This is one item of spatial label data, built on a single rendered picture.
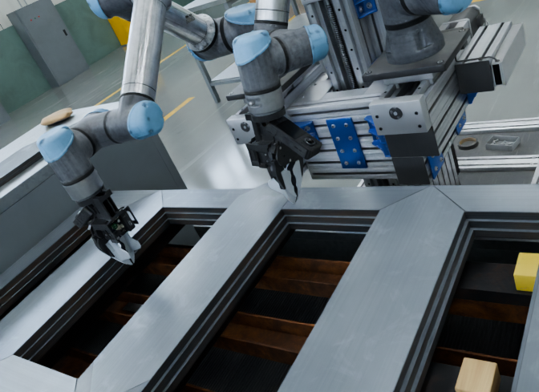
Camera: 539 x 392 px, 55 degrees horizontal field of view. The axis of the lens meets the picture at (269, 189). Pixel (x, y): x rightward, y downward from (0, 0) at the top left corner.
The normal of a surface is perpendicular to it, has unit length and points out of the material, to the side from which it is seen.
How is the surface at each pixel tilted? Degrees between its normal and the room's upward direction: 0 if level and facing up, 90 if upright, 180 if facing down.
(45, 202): 90
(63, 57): 90
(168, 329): 0
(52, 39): 90
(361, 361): 0
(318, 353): 0
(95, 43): 90
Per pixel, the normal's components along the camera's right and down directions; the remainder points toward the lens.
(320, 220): -0.48, 0.59
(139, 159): 0.79, -0.01
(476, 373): -0.36, -0.81
